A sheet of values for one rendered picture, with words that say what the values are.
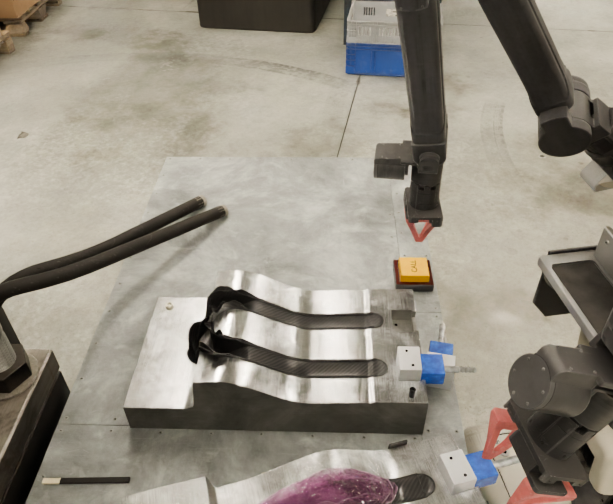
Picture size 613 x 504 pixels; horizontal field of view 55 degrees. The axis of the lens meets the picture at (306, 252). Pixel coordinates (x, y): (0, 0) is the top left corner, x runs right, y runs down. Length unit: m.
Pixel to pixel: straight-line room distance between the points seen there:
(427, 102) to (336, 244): 0.53
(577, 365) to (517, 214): 2.33
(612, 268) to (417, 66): 0.44
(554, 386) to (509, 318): 1.79
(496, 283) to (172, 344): 1.69
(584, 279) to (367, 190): 0.71
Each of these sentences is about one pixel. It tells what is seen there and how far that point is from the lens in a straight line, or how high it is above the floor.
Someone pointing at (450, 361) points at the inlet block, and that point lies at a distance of 1.10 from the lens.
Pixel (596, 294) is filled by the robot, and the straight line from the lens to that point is 1.02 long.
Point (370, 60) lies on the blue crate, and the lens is 4.12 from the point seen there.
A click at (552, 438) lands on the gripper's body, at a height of 1.11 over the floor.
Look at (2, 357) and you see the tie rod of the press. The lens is 1.21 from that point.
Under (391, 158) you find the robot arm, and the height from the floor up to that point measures 1.12.
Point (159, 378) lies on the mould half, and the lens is 1.08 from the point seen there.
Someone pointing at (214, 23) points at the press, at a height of 0.04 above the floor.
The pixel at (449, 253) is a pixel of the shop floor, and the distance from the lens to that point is 2.65.
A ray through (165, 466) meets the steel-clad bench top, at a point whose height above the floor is 0.80.
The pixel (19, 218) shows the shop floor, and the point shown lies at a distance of 3.14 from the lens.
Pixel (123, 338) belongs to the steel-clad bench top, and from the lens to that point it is 1.24.
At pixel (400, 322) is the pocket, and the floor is 0.86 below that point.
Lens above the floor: 1.69
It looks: 41 degrees down
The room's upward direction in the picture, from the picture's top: 1 degrees counter-clockwise
